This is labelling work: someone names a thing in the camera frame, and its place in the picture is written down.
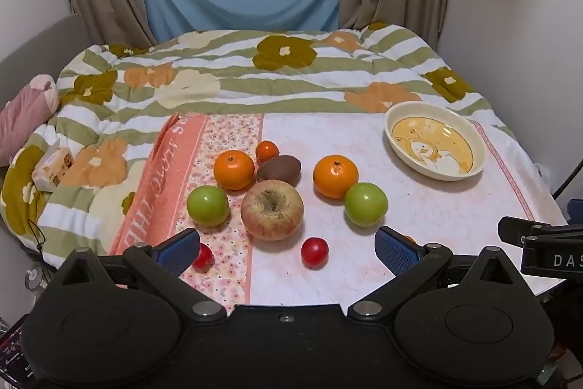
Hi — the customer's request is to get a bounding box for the striped floral blanket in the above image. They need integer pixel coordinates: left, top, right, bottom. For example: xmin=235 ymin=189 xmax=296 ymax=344
xmin=0 ymin=23 xmax=554 ymax=276

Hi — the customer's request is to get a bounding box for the green apple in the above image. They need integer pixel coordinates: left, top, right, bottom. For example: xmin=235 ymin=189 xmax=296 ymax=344
xmin=344 ymin=182 xmax=389 ymax=228
xmin=186 ymin=185 xmax=230 ymax=228

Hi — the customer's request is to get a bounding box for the pink floral table cloth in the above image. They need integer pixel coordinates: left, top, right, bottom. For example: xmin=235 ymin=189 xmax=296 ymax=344
xmin=107 ymin=112 xmax=570 ymax=312

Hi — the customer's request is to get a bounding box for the large orange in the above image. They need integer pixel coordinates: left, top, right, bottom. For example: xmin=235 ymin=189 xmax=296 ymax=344
xmin=313 ymin=155 xmax=360 ymax=199
xmin=214 ymin=151 xmax=256 ymax=191

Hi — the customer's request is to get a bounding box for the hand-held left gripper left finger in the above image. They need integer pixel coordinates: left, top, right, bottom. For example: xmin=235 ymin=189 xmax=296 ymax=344
xmin=55 ymin=227 xmax=228 ymax=324

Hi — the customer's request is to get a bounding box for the black cable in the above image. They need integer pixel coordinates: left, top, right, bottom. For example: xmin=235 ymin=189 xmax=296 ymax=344
xmin=551 ymin=159 xmax=583 ymax=196

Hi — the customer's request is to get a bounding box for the red yellow apple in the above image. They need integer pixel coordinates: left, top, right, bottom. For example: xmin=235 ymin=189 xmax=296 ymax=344
xmin=240 ymin=179 xmax=304 ymax=241

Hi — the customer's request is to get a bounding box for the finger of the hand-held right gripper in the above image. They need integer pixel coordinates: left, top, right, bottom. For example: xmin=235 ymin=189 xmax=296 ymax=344
xmin=497 ymin=216 xmax=583 ymax=246

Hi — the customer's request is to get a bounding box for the pink plush pillow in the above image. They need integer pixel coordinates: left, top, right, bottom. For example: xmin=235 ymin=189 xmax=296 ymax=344
xmin=0 ymin=74 xmax=60 ymax=164

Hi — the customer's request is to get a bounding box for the cream bowl with bear print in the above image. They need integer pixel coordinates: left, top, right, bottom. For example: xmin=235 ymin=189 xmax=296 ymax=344
xmin=385 ymin=101 xmax=487 ymax=181

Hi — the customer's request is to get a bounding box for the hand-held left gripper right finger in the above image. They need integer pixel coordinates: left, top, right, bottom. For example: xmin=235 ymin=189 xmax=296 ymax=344
xmin=348 ymin=226 xmax=524 ymax=320

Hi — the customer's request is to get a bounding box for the tissue pack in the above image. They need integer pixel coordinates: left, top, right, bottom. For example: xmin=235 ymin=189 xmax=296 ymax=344
xmin=31 ymin=145 xmax=75 ymax=191

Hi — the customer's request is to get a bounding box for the brown kiwi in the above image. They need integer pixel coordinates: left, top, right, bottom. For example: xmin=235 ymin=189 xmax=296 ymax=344
xmin=256 ymin=155 xmax=302 ymax=187

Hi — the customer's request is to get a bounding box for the red cherry tomato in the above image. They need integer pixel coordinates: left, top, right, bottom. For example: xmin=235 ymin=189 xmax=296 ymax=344
xmin=301 ymin=237 xmax=329 ymax=270
xmin=191 ymin=243 xmax=216 ymax=273

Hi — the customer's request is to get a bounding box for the grey upholstered headboard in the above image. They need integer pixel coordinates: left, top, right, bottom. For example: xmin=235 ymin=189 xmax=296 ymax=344
xmin=0 ymin=13 xmax=92 ymax=107

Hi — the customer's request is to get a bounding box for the small tangerine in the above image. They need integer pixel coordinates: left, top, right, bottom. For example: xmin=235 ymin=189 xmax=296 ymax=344
xmin=255 ymin=140 xmax=280 ymax=164

